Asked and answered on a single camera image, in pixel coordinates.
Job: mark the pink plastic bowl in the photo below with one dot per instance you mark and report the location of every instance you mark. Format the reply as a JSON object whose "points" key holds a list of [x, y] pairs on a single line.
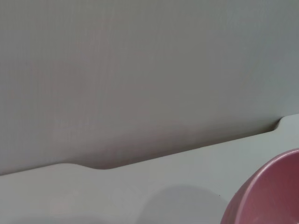
{"points": [[268, 193]]}

